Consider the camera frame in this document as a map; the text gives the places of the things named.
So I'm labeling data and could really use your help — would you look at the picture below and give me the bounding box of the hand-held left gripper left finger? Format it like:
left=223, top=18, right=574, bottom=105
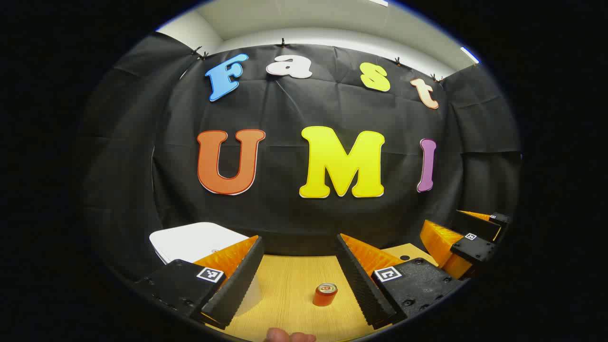
left=133, top=235, right=265, bottom=330

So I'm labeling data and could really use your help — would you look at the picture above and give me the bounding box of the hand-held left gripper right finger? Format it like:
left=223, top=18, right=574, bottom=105
left=335, top=234, right=468, bottom=330

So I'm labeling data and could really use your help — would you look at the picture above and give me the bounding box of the white desktop garbage bin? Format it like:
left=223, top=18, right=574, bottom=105
left=149, top=222, right=263, bottom=318

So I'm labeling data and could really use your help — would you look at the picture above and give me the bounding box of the wooden desktop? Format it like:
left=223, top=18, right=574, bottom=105
left=204, top=242, right=440, bottom=342

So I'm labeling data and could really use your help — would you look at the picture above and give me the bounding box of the black backdrop cloth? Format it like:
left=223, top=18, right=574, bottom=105
left=78, top=31, right=523, bottom=285

